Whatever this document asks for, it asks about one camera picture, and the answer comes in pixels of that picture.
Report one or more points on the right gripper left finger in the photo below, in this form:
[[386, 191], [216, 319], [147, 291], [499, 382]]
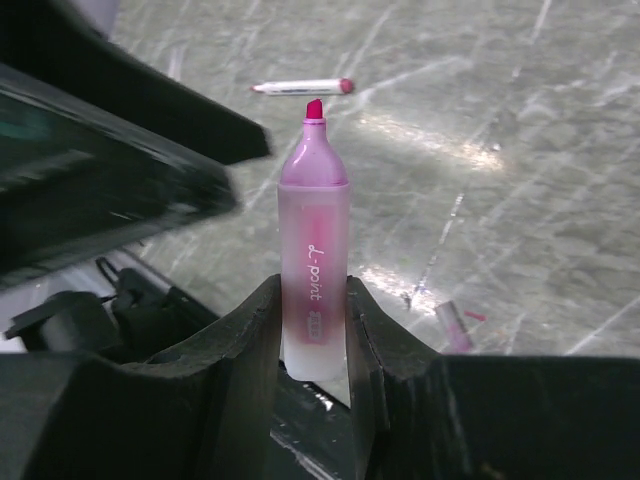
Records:
[[202, 411]]

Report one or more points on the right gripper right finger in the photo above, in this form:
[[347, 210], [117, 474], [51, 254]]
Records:
[[419, 414]]

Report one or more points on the pink highlighter pen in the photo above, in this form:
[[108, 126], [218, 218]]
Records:
[[313, 196]]

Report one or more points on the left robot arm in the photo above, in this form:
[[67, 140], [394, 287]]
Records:
[[99, 150]]

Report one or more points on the clear pink pen cap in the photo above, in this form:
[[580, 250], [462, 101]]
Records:
[[457, 336]]

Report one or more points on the white marker pen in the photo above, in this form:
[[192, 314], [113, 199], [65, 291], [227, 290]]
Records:
[[335, 86]]

